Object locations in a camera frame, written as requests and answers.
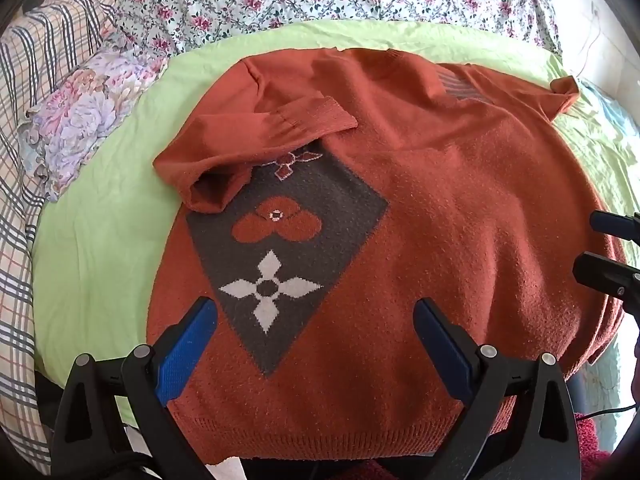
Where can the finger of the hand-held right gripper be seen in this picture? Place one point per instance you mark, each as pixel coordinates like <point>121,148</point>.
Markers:
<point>602,272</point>
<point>616,224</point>

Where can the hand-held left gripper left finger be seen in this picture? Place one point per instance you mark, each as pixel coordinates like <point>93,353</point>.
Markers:
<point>184,347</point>

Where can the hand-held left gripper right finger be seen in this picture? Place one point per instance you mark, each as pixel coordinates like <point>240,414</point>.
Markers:
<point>444,345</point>

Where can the orange knit sweater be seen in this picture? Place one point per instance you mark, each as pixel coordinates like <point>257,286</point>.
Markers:
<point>450,185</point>

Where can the light blue cloth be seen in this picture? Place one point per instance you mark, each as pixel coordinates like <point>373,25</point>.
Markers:
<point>612,115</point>

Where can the light green bed sheet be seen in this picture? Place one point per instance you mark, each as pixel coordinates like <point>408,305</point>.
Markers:
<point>100,240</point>

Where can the dark red fuzzy cloth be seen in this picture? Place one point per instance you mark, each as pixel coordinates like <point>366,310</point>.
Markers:
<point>595,447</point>

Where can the plaid blanket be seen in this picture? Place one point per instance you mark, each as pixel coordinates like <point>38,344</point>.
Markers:
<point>20,285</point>

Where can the pastel floral pillow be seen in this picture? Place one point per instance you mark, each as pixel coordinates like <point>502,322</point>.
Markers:
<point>85,110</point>

